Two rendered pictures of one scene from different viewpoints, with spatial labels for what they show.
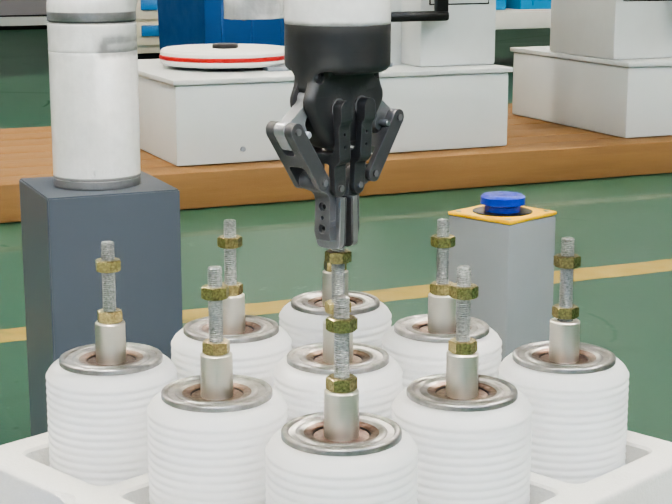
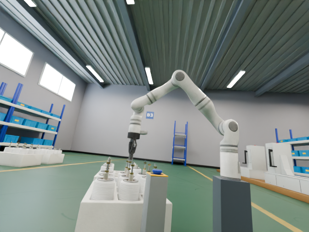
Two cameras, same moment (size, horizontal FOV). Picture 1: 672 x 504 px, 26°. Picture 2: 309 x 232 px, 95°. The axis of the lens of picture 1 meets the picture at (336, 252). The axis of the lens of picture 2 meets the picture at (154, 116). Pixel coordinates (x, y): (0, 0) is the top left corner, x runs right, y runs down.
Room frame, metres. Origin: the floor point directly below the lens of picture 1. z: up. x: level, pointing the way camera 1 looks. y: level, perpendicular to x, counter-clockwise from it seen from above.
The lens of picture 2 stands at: (1.57, -0.69, 0.39)
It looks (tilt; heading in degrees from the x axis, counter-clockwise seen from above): 15 degrees up; 121
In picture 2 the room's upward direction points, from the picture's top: 6 degrees clockwise
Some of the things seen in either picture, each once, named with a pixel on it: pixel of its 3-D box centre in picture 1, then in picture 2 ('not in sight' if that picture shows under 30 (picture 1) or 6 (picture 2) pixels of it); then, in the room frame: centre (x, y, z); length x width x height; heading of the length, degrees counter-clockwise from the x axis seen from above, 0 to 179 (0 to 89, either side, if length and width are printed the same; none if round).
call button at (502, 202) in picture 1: (502, 205); (157, 172); (1.29, -0.15, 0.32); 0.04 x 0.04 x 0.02
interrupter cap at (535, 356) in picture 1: (563, 358); (105, 179); (1.03, -0.17, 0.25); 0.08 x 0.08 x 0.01
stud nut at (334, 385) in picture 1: (341, 382); not in sight; (0.87, 0.00, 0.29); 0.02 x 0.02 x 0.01; 61
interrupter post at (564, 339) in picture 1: (564, 341); (105, 176); (1.03, -0.17, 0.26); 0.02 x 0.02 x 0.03
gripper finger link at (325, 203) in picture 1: (319, 206); not in sight; (1.02, 0.01, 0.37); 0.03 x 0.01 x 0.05; 140
